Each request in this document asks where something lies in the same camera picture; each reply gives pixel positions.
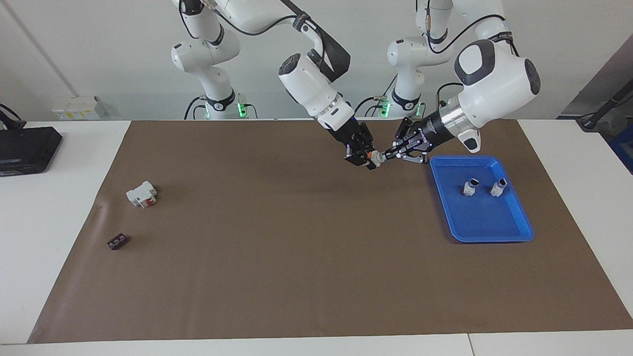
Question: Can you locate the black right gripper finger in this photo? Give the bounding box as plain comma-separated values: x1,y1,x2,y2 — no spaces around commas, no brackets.
357,125,375,153
345,148,377,171

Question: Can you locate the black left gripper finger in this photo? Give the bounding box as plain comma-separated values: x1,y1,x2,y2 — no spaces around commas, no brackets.
385,118,421,158
391,141,430,165

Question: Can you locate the blue plastic tray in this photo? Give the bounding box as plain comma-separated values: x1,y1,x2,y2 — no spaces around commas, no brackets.
429,155,535,243

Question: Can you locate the brown table mat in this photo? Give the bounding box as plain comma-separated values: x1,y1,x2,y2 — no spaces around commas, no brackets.
27,120,633,344

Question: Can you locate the black tripod pole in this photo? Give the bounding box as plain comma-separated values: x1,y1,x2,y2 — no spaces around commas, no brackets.
576,79,633,130

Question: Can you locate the dark grey partition panel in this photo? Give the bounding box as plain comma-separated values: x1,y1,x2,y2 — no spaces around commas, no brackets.
559,47,633,119

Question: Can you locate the blue crate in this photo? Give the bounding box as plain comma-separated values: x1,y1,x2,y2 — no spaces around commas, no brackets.
609,134,633,175

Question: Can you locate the white circuit breaker red lever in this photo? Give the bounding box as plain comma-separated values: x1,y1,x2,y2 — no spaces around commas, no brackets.
126,181,158,209

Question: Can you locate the flat black box device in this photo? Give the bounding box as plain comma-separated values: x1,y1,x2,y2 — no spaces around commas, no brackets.
0,127,64,177

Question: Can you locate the black left arm base cable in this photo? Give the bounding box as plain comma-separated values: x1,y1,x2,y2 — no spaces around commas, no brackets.
352,95,391,118

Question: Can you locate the black arm base cable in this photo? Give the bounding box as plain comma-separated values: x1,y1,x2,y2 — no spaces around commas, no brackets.
184,95,207,121
352,95,391,118

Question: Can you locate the black sleeved right arm cable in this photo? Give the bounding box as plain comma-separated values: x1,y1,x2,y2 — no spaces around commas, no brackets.
181,0,352,82

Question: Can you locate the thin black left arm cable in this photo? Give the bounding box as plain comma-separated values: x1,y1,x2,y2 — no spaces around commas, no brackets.
424,0,519,56

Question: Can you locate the black right arm base cable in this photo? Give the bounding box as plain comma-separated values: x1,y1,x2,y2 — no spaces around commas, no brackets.
184,95,207,121

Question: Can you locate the white wall socket box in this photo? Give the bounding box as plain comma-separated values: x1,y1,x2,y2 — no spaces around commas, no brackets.
52,96,107,121

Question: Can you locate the black cable by box device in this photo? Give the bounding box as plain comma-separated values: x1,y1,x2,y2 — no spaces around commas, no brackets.
0,103,24,130

